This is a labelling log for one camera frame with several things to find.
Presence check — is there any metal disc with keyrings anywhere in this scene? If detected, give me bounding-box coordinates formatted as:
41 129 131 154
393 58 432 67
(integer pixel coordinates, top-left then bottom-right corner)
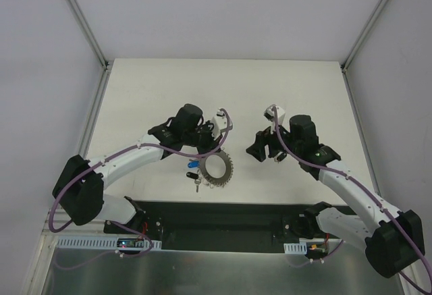
198 151 234 188

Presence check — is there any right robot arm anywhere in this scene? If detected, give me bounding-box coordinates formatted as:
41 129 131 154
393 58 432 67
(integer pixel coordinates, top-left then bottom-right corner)
246 106 426 278

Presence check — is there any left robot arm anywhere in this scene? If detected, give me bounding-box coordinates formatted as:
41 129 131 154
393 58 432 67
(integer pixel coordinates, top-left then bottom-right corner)
49 103 232 234

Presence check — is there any blue key tag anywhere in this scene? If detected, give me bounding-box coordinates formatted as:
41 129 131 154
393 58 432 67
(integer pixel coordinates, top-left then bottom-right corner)
187 161 199 169

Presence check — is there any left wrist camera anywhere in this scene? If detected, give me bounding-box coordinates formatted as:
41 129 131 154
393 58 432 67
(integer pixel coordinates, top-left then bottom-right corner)
210 108 233 140

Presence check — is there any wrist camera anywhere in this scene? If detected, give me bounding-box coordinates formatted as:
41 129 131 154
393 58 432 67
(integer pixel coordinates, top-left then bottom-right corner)
264 104 286 133
210 108 233 140

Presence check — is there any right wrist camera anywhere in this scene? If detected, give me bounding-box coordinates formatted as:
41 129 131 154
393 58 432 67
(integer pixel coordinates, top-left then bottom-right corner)
264 104 286 133

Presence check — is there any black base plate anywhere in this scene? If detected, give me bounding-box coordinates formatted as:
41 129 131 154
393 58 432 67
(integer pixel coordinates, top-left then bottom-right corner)
101 200 342 252

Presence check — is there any right cable duct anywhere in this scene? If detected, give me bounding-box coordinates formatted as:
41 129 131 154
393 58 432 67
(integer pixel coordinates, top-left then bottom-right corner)
283 242 308 255

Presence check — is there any cable duct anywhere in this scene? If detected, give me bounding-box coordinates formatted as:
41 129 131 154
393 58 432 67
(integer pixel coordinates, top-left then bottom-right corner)
283 242 308 255
57 236 151 251

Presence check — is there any right aluminium frame post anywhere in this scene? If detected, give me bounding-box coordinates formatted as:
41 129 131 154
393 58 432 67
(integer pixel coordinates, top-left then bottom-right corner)
341 0 391 74

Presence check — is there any aluminium frame post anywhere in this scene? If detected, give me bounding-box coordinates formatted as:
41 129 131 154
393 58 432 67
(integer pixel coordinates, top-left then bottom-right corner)
65 0 111 70
341 0 391 74

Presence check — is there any left cable duct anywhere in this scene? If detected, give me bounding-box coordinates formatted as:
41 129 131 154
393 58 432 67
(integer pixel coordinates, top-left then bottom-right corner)
57 236 151 251

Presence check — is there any left aluminium frame post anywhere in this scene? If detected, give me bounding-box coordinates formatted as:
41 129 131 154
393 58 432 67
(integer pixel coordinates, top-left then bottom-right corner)
65 0 111 70

